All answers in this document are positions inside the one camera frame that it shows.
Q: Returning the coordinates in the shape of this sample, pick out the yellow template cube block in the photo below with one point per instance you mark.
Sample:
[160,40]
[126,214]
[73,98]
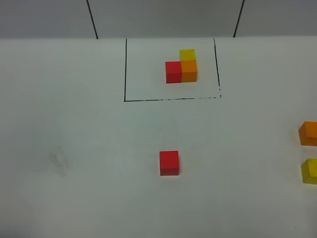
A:
[187,55]

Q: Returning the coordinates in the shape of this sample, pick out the orange template cube block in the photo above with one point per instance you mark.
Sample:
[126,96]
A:
[189,71]

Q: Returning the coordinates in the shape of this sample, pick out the red template cube block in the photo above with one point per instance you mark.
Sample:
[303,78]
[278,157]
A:
[173,72]

